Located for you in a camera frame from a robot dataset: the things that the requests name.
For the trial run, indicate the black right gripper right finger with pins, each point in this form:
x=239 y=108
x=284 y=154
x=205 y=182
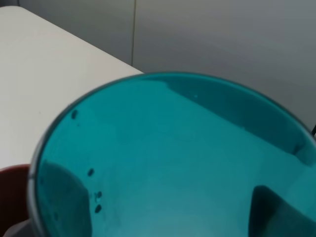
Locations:
x=272 y=216

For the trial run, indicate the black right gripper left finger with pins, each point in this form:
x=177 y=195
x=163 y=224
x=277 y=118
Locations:
x=59 y=206

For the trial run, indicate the teal transparent plastic cup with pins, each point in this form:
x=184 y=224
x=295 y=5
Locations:
x=178 y=155

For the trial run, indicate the red plastic cup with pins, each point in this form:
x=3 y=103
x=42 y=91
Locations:
x=13 y=200

